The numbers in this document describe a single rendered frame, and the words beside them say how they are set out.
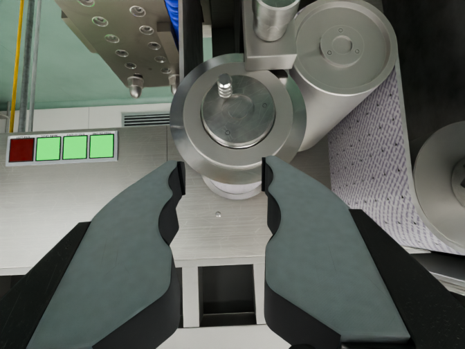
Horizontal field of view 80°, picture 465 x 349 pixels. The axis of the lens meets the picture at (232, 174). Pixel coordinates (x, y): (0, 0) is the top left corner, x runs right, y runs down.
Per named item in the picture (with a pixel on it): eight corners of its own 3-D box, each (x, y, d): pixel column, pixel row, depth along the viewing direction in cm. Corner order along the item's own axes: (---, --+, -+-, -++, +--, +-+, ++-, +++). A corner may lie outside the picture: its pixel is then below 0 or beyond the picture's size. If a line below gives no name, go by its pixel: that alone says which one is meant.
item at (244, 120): (230, 160, 27) (185, 102, 28) (231, 163, 29) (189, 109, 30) (290, 115, 28) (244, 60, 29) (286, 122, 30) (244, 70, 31)
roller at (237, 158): (288, 58, 30) (297, 164, 28) (264, 131, 56) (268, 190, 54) (181, 64, 30) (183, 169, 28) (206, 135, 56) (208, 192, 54)
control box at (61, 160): (117, 130, 63) (116, 160, 62) (118, 131, 64) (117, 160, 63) (7, 135, 63) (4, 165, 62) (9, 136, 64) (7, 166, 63)
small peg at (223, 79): (229, 88, 25) (214, 84, 25) (230, 101, 28) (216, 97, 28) (234, 75, 26) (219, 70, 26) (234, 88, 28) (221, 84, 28)
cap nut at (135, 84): (140, 75, 63) (140, 94, 63) (146, 83, 67) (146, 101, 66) (124, 76, 63) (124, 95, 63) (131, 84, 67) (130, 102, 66)
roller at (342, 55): (390, -8, 32) (405, 92, 30) (322, 92, 57) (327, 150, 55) (284, -2, 32) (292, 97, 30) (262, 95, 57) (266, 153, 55)
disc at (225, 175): (300, 49, 31) (313, 181, 29) (299, 51, 32) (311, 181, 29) (168, 55, 31) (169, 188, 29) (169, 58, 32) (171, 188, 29)
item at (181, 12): (180, -60, 34) (184, 82, 31) (203, 52, 57) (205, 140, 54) (176, -60, 34) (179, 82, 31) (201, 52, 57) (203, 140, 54)
